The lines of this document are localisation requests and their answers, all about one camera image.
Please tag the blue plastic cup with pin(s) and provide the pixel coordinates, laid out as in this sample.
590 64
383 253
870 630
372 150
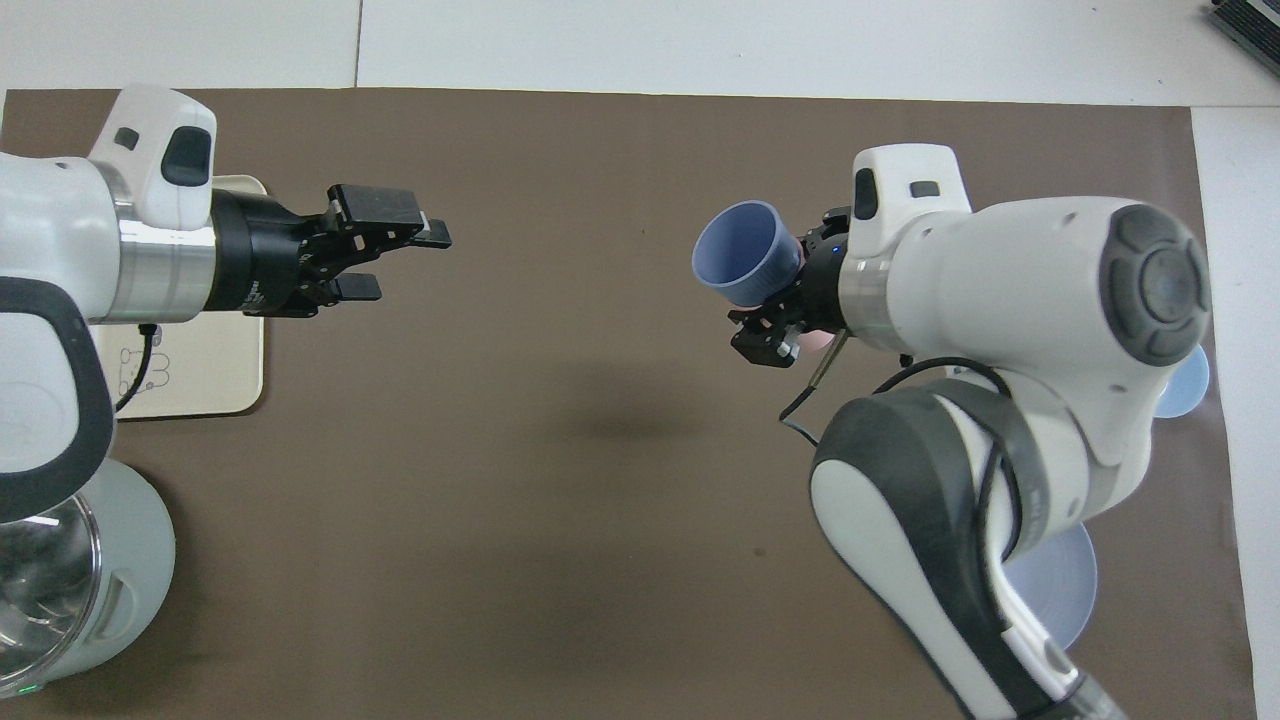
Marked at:
745 255

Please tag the light blue bowl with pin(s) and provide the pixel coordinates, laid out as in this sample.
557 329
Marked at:
1190 390

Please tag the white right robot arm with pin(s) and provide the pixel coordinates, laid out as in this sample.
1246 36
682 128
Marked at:
1000 260

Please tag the brown paper table mat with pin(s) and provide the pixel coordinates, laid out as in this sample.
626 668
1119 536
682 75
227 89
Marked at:
600 300

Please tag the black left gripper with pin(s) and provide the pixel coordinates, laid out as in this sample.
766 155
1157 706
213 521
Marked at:
260 255

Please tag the glass pot lid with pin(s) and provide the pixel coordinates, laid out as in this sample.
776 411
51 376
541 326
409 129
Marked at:
40 600

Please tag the pink plastic cup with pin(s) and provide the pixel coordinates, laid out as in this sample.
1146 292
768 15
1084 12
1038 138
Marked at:
818 340

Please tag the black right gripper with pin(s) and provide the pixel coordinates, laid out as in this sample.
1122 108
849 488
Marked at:
825 280

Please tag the cream tray with rabbit print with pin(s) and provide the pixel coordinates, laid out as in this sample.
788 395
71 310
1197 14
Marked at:
220 370

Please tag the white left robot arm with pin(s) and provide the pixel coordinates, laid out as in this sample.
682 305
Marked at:
60 230

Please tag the pale blue plate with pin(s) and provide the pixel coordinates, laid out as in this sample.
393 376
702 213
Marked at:
1070 590

